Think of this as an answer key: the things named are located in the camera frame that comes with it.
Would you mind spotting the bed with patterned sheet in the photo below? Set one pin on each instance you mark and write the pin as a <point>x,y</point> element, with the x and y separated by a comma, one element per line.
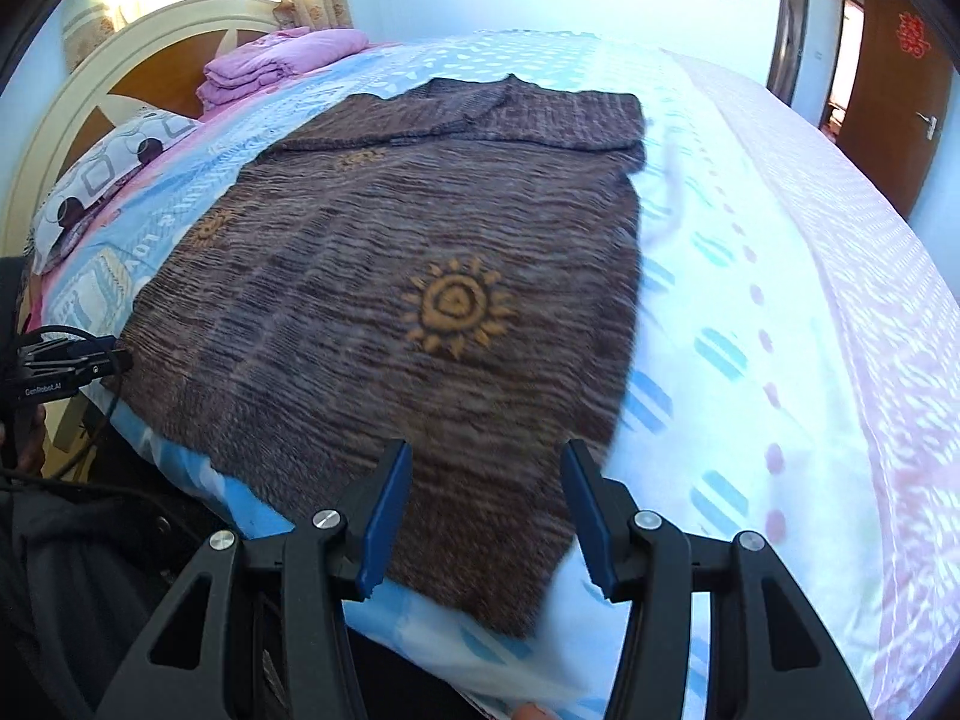
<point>765,315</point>

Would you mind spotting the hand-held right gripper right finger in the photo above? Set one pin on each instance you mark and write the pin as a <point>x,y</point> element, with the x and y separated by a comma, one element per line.
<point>589,521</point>

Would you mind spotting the cream and brown headboard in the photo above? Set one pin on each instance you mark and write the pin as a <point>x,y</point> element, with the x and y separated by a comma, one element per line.
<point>112,67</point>

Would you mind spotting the person's black clothing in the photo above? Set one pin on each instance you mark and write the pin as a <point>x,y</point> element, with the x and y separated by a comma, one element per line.
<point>112,600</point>

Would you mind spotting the brown knitted sun-pattern sweater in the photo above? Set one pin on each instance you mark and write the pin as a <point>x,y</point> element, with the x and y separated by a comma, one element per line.
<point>390,300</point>

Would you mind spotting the brown wooden door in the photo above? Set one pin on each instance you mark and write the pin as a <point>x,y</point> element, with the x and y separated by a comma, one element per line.
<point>892,112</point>

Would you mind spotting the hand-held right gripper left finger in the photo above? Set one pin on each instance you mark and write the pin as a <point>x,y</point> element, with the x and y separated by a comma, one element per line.
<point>386,517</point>

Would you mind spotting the red paper door decoration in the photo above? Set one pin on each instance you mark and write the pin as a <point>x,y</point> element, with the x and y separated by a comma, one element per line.
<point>913,36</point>

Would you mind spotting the person's left hand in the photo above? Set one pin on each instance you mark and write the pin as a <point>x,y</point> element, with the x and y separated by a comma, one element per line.
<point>28,439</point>

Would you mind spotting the folded pink blanket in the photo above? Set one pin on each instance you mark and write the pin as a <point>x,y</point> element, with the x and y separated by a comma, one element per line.
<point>292,56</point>

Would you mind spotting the grey patterned pillow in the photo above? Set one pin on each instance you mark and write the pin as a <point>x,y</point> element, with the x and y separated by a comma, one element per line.
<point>105,172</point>

